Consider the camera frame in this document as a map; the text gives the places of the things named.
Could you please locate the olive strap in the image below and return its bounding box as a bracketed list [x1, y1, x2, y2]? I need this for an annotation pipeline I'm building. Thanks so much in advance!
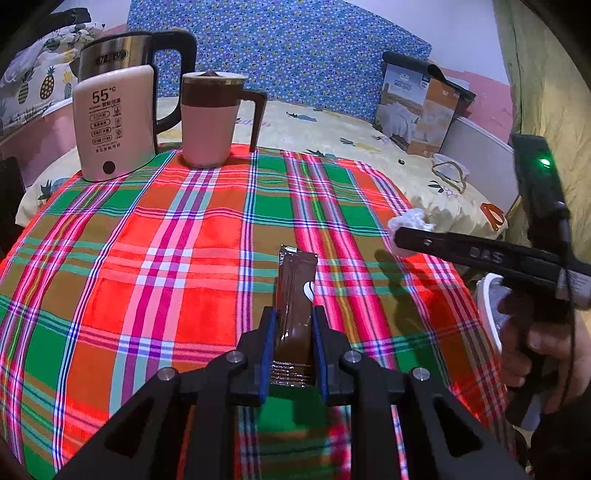
[431, 159, 468, 193]

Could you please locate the steel electric kettle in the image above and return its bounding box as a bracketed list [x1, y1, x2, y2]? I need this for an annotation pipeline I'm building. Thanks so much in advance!
[76, 28, 198, 144]

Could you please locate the pink mug with brown lid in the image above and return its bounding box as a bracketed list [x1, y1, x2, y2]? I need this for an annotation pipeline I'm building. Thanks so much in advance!
[179, 71, 269, 168]

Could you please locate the white tissue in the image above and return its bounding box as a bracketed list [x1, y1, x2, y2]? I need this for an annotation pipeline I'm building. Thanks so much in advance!
[388, 208, 437, 257]

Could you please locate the orange strap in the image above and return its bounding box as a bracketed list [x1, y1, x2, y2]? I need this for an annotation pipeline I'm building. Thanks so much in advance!
[480, 202, 506, 227]

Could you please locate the yellow green curtain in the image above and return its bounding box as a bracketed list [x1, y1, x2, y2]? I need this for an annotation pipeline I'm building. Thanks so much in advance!
[492, 0, 591, 278]

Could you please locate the brown sachet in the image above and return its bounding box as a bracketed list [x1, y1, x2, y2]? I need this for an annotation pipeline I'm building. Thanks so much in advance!
[270, 244, 319, 386]

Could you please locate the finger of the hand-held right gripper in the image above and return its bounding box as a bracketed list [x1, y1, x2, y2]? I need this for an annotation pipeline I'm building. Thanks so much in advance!
[392, 225, 467, 265]

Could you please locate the pineapple print cloth bundle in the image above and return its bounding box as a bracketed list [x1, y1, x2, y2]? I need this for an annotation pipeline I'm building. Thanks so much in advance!
[0, 23, 93, 134]

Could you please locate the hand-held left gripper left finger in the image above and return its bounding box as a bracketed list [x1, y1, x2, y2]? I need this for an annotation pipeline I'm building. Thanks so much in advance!
[53, 307, 278, 480]

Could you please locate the person's right hand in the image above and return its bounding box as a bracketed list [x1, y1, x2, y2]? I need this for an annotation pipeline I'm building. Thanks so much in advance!
[499, 293, 585, 414]

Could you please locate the printed bedding cardboard box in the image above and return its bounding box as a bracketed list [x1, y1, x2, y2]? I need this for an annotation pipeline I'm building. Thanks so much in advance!
[374, 52, 476, 156]

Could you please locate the yellow pineapple print bedsheet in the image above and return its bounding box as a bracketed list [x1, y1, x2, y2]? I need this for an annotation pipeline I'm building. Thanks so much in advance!
[157, 97, 509, 241]

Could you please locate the black bag on bundle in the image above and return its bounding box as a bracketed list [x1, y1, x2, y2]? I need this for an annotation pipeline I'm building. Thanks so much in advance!
[44, 8, 92, 33]

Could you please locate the pink storage box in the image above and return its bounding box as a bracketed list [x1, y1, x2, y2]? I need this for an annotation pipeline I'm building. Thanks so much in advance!
[0, 99, 81, 185]

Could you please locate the white panel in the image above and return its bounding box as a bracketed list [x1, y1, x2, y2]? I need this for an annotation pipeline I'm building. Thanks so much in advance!
[441, 115, 522, 217]

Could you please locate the plaid red green cloth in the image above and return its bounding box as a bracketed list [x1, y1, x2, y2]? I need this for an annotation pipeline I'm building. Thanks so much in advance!
[0, 143, 513, 480]

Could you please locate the cream pineapple print cushion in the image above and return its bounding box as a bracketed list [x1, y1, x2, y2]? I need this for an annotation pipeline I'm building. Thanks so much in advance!
[16, 150, 100, 227]

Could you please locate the blue floral headboard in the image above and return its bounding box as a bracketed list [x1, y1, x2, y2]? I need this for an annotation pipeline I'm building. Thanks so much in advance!
[127, 0, 432, 123]

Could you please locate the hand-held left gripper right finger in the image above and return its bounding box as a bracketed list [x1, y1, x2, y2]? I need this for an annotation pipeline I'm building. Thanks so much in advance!
[313, 305, 532, 480]

